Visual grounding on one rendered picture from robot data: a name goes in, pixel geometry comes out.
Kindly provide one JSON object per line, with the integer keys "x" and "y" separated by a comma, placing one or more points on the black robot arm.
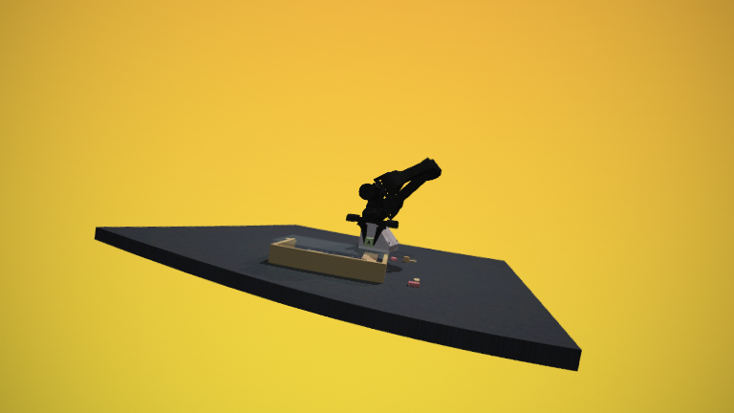
{"x": 390, "y": 187}

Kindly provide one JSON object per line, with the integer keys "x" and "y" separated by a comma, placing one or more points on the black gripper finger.
{"x": 378, "y": 232}
{"x": 363, "y": 230}

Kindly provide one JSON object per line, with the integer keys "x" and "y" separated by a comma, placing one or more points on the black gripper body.
{"x": 381, "y": 224}

